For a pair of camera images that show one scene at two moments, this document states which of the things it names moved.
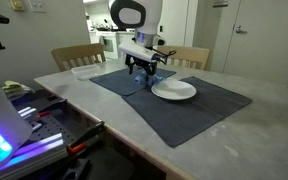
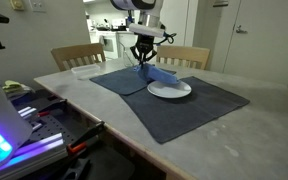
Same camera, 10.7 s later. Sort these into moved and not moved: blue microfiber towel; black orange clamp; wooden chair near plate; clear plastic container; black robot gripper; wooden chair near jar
Moved: black robot gripper; blue microfiber towel
Not moved: clear plastic container; wooden chair near plate; black orange clamp; wooden chair near jar
